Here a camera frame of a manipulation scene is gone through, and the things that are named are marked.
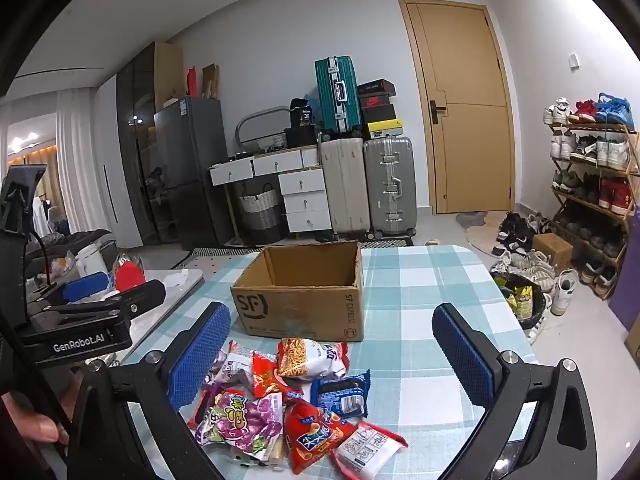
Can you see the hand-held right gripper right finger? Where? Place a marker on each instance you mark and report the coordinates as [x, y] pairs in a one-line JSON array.
[[465, 355]]

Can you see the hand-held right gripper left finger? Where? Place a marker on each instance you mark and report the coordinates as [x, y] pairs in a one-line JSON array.
[[200, 355]]

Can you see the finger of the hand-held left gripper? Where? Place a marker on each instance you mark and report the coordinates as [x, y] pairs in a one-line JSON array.
[[85, 286], [142, 294]]

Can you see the small red snack packet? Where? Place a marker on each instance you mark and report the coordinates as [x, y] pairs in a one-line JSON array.
[[265, 375]]

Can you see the purple grape candy packet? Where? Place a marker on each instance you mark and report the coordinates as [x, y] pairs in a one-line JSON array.
[[240, 420]]

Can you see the orange noodle snack packet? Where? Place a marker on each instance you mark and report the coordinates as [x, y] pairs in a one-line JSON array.
[[305, 357]]

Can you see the blue cookie packet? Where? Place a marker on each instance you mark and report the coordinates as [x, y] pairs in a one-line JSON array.
[[340, 395]]

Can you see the red chip packet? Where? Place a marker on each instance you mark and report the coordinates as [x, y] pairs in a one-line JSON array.
[[310, 440]]

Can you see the white red-edged snack packet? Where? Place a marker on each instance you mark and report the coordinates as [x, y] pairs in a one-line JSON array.
[[365, 452]]

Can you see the person's left hand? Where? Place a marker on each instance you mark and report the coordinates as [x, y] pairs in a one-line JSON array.
[[30, 427]]

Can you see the white kettle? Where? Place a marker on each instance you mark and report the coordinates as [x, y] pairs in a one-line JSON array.
[[91, 260]]

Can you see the grey sofa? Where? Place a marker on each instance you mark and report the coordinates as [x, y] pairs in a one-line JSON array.
[[65, 245]]

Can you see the clothes rack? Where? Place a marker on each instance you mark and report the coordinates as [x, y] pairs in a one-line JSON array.
[[47, 215]]

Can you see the black trash bag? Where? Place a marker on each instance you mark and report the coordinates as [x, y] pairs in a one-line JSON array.
[[520, 295]]

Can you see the black white patterned rug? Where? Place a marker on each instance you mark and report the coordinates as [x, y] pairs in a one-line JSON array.
[[220, 254]]

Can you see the round beige rug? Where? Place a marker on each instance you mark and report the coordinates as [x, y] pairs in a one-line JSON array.
[[482, 237]]

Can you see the white curtains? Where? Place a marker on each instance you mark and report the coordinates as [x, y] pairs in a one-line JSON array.
[[80, 160]]

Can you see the heap of black white shoes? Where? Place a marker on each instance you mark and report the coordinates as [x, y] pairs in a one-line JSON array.
[[515, 237]]

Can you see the white wardrobe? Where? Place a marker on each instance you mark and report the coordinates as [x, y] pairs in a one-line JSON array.
[[107, 160]]

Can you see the small brown cardboard box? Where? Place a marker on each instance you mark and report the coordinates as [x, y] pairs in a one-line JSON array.
[[552, 252]]

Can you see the grey door mat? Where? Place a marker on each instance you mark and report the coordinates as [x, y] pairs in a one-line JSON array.
[[470, 219]]

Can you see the woven laundry basket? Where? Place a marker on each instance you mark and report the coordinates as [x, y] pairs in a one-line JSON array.
[[260, 215]]

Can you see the dark grey fridge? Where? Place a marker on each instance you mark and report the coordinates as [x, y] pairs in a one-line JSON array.
[[195, 160]]

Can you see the tall dark glass cabinet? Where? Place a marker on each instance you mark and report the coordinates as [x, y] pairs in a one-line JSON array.
[[137, 135]]

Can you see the purple board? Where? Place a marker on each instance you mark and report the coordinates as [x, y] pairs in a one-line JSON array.
[[627, 280]]

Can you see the silver suitcase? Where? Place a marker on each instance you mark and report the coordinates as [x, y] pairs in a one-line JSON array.
[[390, 185]]

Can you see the white drawer desk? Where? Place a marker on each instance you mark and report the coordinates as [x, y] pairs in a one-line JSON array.
[[305, 195]]

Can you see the beige suitcase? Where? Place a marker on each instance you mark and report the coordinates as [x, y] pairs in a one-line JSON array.
[[345, 190]]

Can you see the oval mirror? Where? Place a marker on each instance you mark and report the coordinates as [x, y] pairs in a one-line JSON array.
[[260, 125]]

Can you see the red paper bag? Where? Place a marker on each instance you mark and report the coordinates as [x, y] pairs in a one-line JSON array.
[[192, 82]]

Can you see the wooden shoe rack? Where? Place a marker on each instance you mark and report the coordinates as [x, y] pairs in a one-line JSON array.
[[625, 207]]

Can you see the black storage box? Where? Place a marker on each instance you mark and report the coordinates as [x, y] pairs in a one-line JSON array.
[[300, 137]]

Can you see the brown paper bag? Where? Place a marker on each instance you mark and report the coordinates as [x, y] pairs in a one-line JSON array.
[[211, 82]]

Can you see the yellow black shoe box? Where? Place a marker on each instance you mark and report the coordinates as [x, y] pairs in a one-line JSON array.
[[382, 129]]

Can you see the black paper bag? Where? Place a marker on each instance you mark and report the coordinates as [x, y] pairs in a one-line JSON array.
[[302, 112]]

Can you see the wooden door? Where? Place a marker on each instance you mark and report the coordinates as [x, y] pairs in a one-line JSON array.
[[465, 110]]

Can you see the shoe rack with shoes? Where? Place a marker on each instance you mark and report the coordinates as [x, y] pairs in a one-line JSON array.
[[610, 150]]

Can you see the teal suitcase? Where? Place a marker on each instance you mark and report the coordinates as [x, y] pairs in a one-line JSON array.
[[337, 95]]

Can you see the black red shoe box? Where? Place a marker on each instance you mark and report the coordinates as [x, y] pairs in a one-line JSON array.
[[375, 87]]

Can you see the wall light switch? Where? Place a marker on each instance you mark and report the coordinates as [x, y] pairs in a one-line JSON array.
[[574, 60]]

